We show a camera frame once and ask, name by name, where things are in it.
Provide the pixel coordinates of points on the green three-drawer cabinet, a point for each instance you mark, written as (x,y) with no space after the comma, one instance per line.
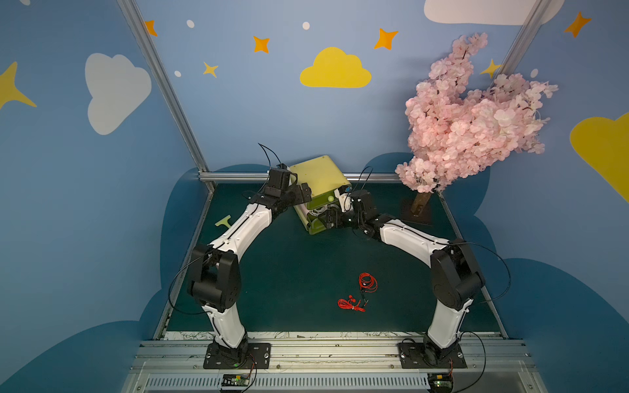
(321,174)

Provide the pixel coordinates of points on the green circuit board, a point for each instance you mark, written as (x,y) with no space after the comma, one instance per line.
(440,383)
(235,382)

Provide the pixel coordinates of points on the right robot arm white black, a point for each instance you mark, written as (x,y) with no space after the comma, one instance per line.
(456,277)

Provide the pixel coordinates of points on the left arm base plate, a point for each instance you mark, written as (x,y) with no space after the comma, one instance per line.
(244,356)

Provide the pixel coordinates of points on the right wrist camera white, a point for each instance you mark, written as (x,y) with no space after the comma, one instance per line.
(343,196)

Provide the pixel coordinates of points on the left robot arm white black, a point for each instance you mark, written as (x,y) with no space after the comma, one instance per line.
(215,281)

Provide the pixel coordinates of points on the aluminium rail front frame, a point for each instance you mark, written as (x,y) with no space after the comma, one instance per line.
(333,362)

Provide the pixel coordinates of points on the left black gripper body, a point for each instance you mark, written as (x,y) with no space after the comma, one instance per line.
(301,194)

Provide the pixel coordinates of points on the green drawer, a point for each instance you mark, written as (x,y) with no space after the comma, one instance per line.
(322,199)
(320,219)

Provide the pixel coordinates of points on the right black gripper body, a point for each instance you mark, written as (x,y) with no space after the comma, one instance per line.
(333,217)

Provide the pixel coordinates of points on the right green circuit board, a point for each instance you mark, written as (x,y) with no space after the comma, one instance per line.
(440,383)

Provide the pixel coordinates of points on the left green circuit board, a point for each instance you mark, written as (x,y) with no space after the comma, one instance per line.
(235,382)

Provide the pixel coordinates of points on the red earphones lower bundle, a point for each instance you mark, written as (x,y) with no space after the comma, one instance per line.
(352,303)

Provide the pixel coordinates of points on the pink blossom artificial tree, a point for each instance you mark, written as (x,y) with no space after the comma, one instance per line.
(457,132)

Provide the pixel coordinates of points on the red earphones coil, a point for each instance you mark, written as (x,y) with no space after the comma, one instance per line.
(368,283)

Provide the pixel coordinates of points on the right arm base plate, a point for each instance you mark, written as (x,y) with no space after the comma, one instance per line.
(416,355)

